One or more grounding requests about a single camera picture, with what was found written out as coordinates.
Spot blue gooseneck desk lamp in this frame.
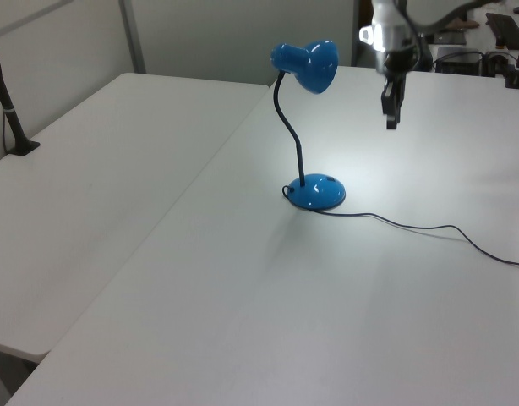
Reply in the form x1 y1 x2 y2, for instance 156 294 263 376
270 40 347 211

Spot black electronics boxes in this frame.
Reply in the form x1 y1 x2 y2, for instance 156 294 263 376
430 41 511 78

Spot black camera stand clamp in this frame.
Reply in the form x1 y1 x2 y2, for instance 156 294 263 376
502 31 519 91

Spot black linkage gripper body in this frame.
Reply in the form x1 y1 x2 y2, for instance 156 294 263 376
358 21 416 88

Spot white side table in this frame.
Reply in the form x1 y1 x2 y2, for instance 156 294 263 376
0 72 270 365

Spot black camera stand pole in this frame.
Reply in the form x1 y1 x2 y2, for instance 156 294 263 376
0 36 41 156

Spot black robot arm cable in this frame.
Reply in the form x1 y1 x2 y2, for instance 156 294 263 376
393 0 483 33

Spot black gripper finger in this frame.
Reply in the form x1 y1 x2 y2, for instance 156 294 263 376
380 80 392 116
385 75 407 131

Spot black lamp power cable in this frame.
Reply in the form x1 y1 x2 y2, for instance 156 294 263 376
280 184 519 270

